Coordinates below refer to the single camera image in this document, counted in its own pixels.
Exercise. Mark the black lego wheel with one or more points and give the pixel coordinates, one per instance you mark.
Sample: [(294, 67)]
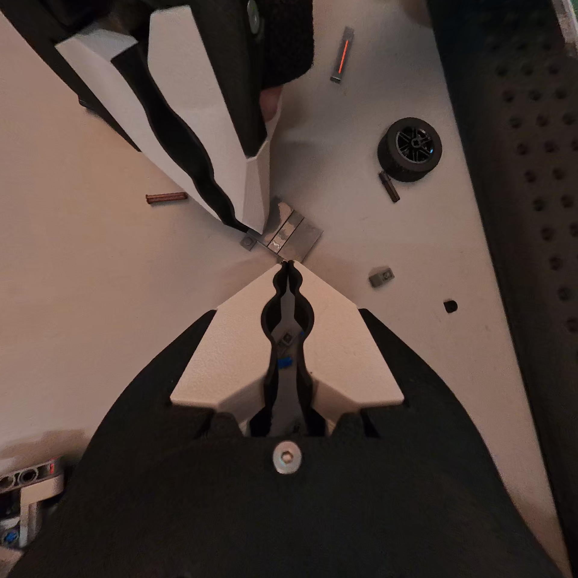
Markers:
[(406, 149)]

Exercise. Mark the person's right hand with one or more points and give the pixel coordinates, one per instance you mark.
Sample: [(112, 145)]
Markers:
[(271, 104)]

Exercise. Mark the brown lego axle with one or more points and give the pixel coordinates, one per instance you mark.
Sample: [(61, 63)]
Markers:
[(165, 197)]

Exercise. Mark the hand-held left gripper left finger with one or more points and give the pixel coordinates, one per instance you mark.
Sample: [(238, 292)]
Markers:
[(225, 361)]

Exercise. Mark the dark grey lego axle pin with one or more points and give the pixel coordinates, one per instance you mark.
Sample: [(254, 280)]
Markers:
[(389, 186)]

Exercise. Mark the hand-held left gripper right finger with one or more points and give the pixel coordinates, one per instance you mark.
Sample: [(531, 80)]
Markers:
[(352, 361)]

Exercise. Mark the grey tile with orange stripe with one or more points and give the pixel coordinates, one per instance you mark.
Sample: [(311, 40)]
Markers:
[(342, 54)]

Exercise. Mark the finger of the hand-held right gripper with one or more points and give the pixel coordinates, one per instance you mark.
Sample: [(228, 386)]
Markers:
[(194, 81), (113, 99)]

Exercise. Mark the grey lego tile assembly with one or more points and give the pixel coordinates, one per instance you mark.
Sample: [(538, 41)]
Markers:
[(289, 230)]

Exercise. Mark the small black round lego piece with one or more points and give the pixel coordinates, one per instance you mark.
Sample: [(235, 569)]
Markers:
[(450, 306)]

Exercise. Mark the grey lego slope brick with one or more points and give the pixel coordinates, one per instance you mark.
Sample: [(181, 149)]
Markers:
[(381, 277)]

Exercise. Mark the grey lego car model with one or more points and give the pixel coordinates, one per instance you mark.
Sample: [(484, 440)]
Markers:
[(27, 478)]

